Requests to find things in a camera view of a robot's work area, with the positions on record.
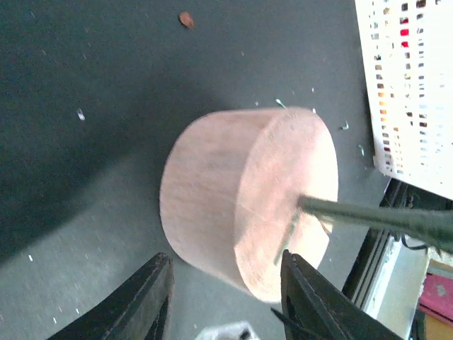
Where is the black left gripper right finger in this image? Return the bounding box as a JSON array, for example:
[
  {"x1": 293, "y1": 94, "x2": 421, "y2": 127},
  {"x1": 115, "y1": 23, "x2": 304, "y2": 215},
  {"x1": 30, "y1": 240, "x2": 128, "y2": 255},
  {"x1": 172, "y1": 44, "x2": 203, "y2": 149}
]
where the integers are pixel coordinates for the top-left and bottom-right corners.
[{"x1": 272, "y1": 250, "x2": 400, "y2": 340}]

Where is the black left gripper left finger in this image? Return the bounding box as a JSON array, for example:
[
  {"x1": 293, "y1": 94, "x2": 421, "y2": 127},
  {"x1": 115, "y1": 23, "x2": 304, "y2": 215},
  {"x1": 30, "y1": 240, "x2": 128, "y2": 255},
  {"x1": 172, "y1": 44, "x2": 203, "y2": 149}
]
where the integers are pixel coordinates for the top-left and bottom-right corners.
[{"x1": 50, "y1": 253, "x2": 175, "y2": 339}]

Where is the fairy light string with battery box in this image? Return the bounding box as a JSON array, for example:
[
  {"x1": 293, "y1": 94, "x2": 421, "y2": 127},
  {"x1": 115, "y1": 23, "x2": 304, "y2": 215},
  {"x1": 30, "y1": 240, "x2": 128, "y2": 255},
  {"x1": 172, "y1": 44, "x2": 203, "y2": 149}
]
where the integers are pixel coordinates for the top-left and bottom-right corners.
[{"x1": 194, "y1": 320, "x2": 265, "y2": 340}]

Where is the small green christmas tree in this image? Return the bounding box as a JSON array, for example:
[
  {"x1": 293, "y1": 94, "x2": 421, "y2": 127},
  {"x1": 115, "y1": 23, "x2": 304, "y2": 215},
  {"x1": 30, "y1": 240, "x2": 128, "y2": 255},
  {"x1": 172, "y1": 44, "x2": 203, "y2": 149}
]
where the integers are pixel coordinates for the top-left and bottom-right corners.
[{"x1": 274, "y1": 195, "x2": 452, "y2": 265}]

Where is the brown tree base pot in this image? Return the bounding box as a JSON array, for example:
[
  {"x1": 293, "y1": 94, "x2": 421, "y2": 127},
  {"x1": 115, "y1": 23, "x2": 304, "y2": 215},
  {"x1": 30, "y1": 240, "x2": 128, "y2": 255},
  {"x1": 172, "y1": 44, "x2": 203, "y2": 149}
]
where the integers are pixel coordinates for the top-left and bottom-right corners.
[{"x1": 159, "y1": 107, "x2": 339, "y2": 303}]

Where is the white perforated plastic basket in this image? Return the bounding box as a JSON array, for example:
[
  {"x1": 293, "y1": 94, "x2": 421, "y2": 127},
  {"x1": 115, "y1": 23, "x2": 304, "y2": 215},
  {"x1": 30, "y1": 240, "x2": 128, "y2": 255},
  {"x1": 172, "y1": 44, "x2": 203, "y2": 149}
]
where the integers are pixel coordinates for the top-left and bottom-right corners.
[{"x1": 355, "y1": 1, "x2": 452, "y2": 198}]

